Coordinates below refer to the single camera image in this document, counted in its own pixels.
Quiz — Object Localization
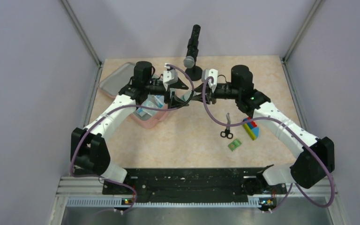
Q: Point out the blue packet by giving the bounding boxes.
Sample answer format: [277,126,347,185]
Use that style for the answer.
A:
[135,95,165,117]

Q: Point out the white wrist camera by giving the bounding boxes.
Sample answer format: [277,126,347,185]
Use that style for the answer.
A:
[163,63,178,90]
[201,68,219,92]

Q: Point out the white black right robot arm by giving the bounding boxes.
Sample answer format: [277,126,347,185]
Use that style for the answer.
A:
[196,65,335,193]

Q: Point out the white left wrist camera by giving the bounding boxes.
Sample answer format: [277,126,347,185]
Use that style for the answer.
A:
[163,63,178,90]

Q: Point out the white bottle green label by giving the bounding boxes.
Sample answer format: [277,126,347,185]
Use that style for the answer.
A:
[181,91,194,106]

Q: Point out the black handled scissors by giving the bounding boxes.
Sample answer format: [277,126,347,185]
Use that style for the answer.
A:
[220,113,233,139]

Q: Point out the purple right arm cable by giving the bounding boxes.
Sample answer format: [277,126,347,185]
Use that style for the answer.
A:
[202,76,337,214]

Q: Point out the pink medicine kit case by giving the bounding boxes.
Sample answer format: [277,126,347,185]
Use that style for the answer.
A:
[98,62,170,129]

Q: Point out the black microphone on stand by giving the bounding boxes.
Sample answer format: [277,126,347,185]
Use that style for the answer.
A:
[183,24,202,81]

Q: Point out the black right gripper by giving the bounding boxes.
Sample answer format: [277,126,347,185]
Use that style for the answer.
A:
[191,82,240,105]

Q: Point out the colourful toy block stack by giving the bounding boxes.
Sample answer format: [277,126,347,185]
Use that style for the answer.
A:
[242,121,260,141]

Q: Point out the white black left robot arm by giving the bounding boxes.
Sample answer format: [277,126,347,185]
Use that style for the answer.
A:
[70,61,189,194]

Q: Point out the small green box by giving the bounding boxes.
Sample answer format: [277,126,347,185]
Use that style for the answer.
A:
[227,139,242,151]

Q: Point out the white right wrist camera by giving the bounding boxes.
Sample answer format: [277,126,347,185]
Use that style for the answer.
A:
[201,68,219,92]

